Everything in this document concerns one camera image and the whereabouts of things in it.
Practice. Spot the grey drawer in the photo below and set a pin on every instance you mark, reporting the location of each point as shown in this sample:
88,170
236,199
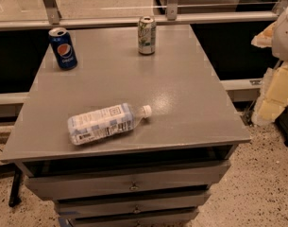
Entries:
132,205
139,220
75,186

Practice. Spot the grey drawer cabinet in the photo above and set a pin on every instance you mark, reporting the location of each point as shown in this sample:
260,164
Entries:
126,140

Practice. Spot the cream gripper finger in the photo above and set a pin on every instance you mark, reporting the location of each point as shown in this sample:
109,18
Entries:
264,38
273,97

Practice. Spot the black metal stand leg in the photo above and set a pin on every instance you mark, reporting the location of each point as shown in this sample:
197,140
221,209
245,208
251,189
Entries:
14,193

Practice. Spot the middle grey drawer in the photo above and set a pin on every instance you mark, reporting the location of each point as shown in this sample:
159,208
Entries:
132,205

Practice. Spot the blue pepsi can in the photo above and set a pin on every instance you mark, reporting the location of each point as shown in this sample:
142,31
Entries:
62,46

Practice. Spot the bottom grey drawer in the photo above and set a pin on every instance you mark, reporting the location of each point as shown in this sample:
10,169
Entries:
139,220

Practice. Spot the grey metal railing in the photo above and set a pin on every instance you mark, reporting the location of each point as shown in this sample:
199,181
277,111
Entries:
44,14

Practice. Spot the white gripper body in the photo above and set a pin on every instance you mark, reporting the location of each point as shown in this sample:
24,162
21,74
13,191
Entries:
285,35

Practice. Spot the top grey drawer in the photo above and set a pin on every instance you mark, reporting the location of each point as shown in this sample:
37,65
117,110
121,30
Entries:
75,186

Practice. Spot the green white soda can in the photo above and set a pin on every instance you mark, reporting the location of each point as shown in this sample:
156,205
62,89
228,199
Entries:
146,35

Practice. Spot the clear plastic water bottle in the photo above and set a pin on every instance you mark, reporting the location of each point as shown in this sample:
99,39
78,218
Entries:
96,125

